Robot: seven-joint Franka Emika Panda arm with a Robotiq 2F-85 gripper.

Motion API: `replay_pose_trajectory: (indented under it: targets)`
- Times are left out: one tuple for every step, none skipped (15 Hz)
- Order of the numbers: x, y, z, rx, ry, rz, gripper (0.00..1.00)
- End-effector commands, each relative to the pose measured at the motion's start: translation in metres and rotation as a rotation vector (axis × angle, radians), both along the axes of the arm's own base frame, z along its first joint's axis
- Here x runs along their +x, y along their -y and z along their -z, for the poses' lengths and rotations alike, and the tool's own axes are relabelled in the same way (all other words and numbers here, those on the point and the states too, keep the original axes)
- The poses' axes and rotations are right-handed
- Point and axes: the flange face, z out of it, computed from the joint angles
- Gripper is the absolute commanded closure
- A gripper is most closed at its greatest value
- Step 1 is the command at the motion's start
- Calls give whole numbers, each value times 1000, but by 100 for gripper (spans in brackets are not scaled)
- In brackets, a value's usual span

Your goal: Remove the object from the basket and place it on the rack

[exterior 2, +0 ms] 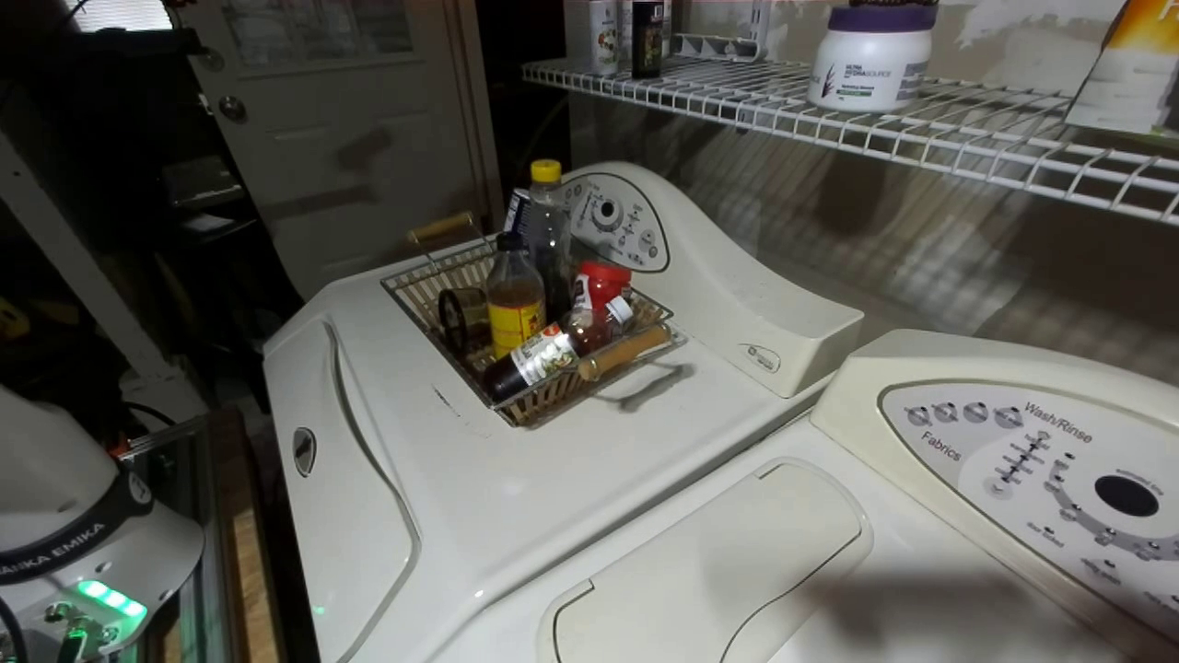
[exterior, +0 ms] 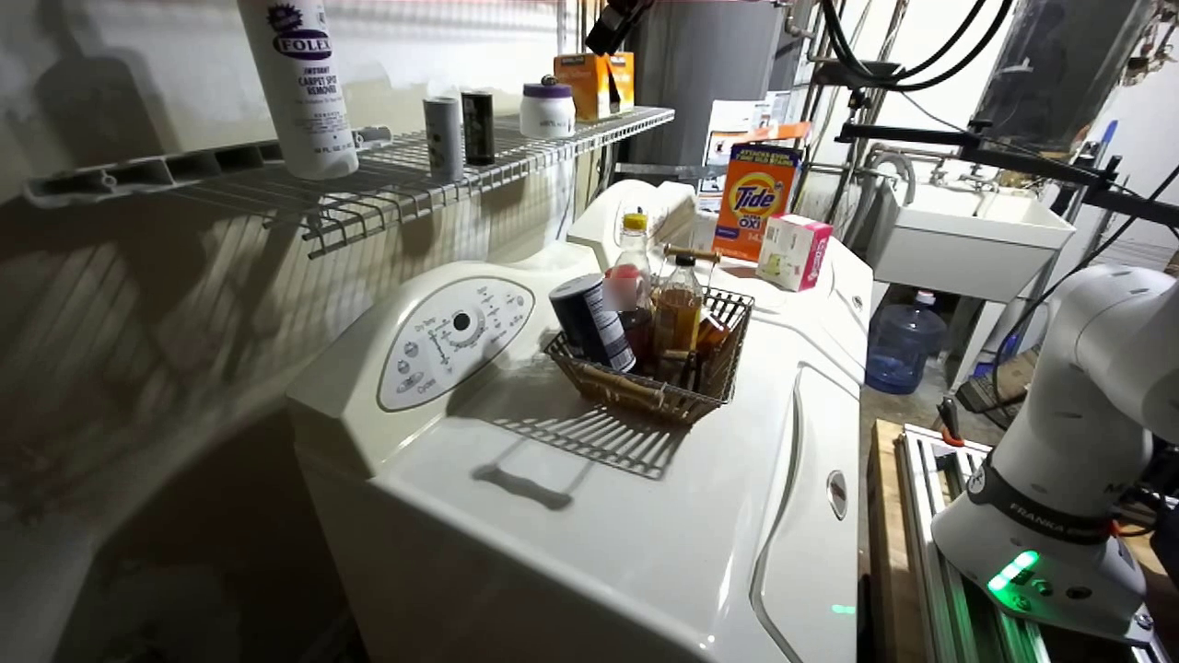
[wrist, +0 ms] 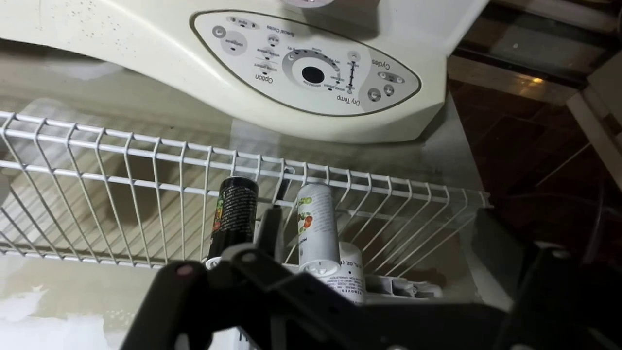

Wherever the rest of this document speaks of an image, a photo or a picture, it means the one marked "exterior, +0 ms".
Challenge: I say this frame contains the dark can silver label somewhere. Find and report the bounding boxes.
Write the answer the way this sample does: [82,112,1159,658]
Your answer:
[544,268,641,379]

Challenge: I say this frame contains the red cap sauce bottle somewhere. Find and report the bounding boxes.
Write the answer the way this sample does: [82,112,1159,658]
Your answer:
[611,260,664,370]

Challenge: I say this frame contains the amber bottle yellow label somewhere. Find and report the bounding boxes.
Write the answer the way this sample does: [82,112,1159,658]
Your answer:
[648,252,706,383]

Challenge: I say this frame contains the clear bottle yellow cap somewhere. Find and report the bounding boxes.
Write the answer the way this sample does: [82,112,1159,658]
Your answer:
[607,208,659,311]

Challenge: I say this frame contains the cream washing machine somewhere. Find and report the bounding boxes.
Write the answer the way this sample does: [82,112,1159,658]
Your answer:
[284,252,878,663]

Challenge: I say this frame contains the orange Tide detergent box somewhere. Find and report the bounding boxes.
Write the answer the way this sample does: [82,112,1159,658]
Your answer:
[712,140,808,268]

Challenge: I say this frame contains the pink and white box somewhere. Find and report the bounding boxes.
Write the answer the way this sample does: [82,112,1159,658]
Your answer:
[756,214,837,295]

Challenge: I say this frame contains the white jar purple lid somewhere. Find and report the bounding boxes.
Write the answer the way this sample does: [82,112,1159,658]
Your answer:
[516,73,578,140]

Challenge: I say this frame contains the orange and white box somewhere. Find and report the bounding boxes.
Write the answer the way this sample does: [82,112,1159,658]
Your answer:
[603,48,641,113]
[549,52,614,127]

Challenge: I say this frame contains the grey water heater tank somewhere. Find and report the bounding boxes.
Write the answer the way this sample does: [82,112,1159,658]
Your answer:
[631,0,788,168]

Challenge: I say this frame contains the blue water jug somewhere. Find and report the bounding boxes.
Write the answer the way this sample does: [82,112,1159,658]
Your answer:
[863,289,952,397]

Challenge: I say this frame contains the wooden platform board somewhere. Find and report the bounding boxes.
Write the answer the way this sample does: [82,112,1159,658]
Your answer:
[863,418,927,663]

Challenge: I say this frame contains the tall white bottle blue label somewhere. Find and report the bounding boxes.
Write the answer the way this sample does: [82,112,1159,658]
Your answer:
[236,0,360,183]

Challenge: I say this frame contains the white utility sink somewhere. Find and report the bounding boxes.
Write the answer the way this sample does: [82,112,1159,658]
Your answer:
[872,181,1079,307]

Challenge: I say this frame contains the black metal stand bar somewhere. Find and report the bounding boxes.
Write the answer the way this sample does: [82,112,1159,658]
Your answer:
[837,117,1179,232]

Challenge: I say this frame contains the dark grey cylinder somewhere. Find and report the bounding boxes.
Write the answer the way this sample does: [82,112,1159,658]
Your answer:
[968,0,1165,160]

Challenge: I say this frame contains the white wire shelf rack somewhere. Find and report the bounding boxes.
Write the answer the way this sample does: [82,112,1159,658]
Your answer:
[22,102,677,260]

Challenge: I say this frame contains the black hanging cables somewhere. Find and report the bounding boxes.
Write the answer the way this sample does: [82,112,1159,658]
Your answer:
[819,0,1015,95]

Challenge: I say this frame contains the aluminium base frame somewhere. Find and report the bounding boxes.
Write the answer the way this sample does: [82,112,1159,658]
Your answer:
[896,419,1061,663]

